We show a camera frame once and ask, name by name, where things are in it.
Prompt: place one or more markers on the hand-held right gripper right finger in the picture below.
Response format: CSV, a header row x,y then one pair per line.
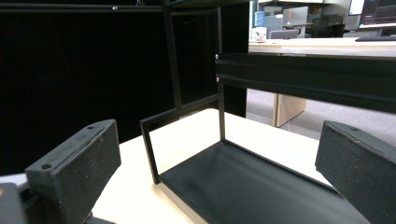
x,y
361,168

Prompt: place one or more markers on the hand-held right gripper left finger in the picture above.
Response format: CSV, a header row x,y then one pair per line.
x,y
77,168

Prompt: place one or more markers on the black two-tier metal rack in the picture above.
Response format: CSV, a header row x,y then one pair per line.
x,y
249,186

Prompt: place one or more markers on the black curtain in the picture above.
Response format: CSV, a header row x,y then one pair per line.
x,y
77,68

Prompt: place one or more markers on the light wooden desk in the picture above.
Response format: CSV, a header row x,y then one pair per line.
x,y
327,46

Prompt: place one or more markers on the black keyboard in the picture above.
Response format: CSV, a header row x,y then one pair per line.
x,y
376,38

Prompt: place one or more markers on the computer monitor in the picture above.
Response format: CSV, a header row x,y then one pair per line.
x,y
376,12

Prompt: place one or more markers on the white container on desk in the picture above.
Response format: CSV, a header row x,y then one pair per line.
x,y
259,34

